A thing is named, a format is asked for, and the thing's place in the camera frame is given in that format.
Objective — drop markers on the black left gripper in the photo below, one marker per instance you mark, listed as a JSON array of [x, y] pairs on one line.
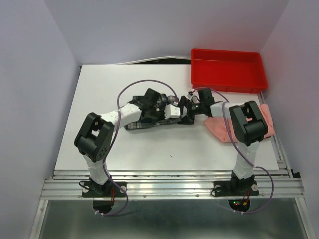
[[162, 117]]

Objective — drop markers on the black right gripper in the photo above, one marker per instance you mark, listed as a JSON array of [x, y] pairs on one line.
[[187, 119]]

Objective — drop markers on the navy plaid skirt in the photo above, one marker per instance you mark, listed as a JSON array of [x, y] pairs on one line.
[[163, 98]]

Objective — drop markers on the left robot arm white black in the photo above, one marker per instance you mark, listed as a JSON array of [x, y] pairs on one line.
[[97, 134]]

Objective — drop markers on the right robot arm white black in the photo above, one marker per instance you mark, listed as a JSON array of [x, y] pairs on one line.
[[245, 126]]

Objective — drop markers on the pink folded skirt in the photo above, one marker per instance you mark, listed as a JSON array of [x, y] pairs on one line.
[[217, 126]]

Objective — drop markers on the red plastic bin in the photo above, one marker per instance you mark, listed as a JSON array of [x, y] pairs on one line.
[[228, 71]]

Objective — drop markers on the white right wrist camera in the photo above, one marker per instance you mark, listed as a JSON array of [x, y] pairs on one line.
[[192, 96]]

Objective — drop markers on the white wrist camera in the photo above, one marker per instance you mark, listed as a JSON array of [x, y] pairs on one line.
[[171, 112], [192, 96]]

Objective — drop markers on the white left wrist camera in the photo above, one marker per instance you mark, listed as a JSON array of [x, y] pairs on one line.
[[171, 112]]

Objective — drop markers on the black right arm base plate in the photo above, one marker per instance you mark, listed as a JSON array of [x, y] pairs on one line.
[[239, 192]]

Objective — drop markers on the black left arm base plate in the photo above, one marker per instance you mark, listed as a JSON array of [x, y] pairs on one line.
[[103, 195]]

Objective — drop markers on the aluminium rail frame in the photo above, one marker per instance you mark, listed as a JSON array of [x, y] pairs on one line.
[[169, 171]]

